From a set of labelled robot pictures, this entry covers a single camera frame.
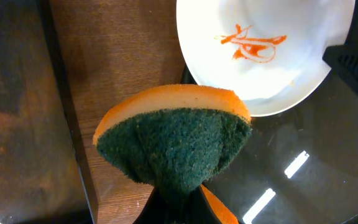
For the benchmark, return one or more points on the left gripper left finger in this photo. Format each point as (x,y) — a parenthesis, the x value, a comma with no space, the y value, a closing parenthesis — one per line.
(155,210)

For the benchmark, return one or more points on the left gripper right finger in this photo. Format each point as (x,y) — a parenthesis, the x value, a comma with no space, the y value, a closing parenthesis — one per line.
(198,210)

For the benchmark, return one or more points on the orange green scrub sponge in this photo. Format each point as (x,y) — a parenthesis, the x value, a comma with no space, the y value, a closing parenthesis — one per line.
(174,137)

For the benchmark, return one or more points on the cream plate top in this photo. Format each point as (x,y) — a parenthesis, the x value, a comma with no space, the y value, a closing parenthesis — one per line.
(269,52)

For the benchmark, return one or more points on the black round tray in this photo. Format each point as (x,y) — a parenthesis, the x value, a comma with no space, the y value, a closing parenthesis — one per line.
(300,165)

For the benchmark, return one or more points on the black rectangular tray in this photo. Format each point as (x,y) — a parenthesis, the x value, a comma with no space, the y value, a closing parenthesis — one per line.
(40,180)

